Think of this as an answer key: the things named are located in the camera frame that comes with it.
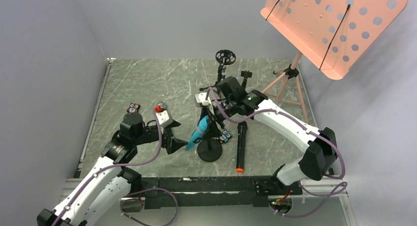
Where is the blue toy microphone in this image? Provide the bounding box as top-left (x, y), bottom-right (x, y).
top-left (185, 115), bottom-right (209, 151)

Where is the black round-base mic stand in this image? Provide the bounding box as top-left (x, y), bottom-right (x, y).
top-left (197, 134), bottom-right (223, 163)

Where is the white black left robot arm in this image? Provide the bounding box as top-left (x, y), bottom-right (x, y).
top-left (36, 110), bottom-right (188, 226)

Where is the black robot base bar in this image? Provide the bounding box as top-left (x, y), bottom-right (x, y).
top-left (121, 175), bottom-right (301, 212)

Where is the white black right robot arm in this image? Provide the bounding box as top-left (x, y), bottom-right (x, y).
top-left (194, 77), bottom-right (338, 186)

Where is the black round-base phone stand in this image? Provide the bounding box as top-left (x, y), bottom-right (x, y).
top-left (240, 71), bottom-right (252, 90)

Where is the pink music stand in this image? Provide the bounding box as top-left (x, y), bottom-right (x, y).
top-left (261, 0), bottom-right (415, 127)

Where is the blue owl toy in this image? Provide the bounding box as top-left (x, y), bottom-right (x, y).
top-left (218, 129), bottom-right (233, 144)

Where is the black microphone orange end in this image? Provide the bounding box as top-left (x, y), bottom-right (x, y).
top-left (236, 121), bottom-right (247, 173)

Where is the red brown owl toy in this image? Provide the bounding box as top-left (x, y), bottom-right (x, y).
top-left (126, 103), bottom-right (141, 113)

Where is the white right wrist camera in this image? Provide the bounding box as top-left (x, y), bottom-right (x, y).
top-left (194, 92), bottom-right (213, 109)

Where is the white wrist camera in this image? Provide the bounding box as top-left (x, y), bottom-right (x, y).
top-left (154, 105), bottom-right (174, 128)
top-left (194, 92), bottom-right (213, 109)

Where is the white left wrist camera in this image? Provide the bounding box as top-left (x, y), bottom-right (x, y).
top-left (154, 105), bottom-right (174, 128)

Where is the black tripod shock mount stand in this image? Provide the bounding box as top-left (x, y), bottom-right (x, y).
top-left (214, 49), bottom-right (236, 87)

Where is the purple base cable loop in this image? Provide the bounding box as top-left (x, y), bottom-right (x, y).
top-left (119, 188), bottom-right (179, 226)

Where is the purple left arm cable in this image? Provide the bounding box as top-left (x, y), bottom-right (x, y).
top-left (50, 109), bottom-right (164, 226)

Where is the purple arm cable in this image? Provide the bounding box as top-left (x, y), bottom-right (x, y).
top-left (50, 109), bottom-right (164, 226)
top-left (206, 87), bottom-right (349, 219)

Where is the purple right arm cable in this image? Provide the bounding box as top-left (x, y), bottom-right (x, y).
top-left (206, 87), bottom-right (349, 219)

